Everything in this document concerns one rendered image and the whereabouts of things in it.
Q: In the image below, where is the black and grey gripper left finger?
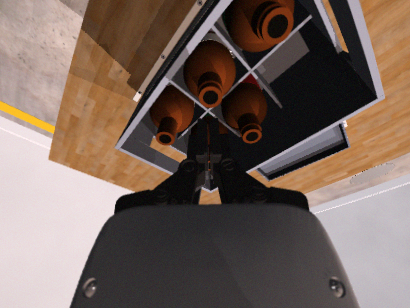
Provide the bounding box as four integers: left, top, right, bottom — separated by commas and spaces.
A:
114, 119, 209, 214

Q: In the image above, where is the brown glass bottle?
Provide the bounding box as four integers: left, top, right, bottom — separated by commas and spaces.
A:
183, 31, 236, 108
149, 82, 195, 146
221, 73, 267, 143
191, 113, 228, 170

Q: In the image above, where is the grey shallow tray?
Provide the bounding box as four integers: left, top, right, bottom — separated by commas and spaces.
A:
256, 122, 351, 181

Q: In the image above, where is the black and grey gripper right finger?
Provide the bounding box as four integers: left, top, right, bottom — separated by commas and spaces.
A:
209, 118, 310, 211

